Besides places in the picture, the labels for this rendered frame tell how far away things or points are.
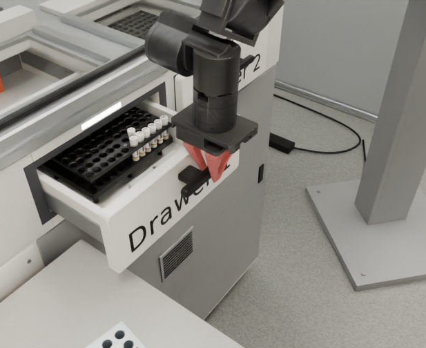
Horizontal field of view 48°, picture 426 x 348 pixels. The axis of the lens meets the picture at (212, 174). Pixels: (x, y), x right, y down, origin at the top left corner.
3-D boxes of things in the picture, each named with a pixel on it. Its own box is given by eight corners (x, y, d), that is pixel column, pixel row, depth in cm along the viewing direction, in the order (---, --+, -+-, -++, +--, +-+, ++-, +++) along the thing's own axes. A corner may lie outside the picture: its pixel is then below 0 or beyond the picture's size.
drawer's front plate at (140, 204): (238, 166, 83) (241, 112, 76) (118, 275, 65) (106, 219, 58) (230, 162, 84) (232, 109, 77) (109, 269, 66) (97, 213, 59)
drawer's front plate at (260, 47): (265, 70, 109) (269, 24, 101) (184, 130, 91) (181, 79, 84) (259, 68, 109) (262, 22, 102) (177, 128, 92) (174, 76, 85)
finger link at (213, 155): (203, 156, 74) (204, 103, 68) (241, 174, 71) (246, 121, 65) (175, 178, 70) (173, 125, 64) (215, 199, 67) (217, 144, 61)
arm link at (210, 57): (219, 55, 53) (251, 39, 57) (175, 36, 57) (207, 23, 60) (217, 108, 58) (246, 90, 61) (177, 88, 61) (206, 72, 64)
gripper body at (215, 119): (198, 110, 69) (199, 62, 64) (258, 135, 65) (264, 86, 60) (169, 130, 65) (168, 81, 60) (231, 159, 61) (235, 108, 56)
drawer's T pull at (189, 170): (219, 171, 70) (219, 164, 69) (186, 200, 65) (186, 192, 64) (199, 162, 71) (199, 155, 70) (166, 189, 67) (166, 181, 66)
